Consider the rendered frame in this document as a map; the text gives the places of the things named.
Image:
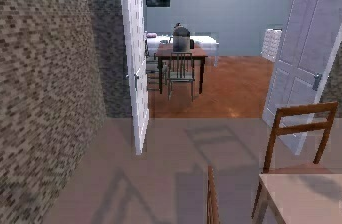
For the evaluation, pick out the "grey metal chair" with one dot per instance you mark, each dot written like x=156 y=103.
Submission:
x=180 y=74
x=152 y=71

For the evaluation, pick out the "dark brown wooden table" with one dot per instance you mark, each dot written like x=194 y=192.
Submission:
x=182 y=54

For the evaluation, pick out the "black and grey kettle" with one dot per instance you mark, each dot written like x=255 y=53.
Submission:
x=181 y=39

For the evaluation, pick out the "white bed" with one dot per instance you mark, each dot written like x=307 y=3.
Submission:
x=205 y=42

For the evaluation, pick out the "purple pillow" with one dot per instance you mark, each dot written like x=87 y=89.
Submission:
x=151 y=34

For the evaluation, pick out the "brown wooden chair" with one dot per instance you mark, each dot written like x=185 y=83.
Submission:
x=212 y=200
x=295 y=133

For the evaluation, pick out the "white cabinet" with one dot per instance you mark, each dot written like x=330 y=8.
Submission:
x=271 y=44

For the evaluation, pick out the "white panelled room door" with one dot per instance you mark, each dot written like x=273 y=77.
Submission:
x=299 y=66

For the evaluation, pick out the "pale beige table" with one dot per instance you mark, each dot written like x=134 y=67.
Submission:
x=309 y=198

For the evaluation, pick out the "dark framed wall picture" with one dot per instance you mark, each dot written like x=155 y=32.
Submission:
x=158 y=3

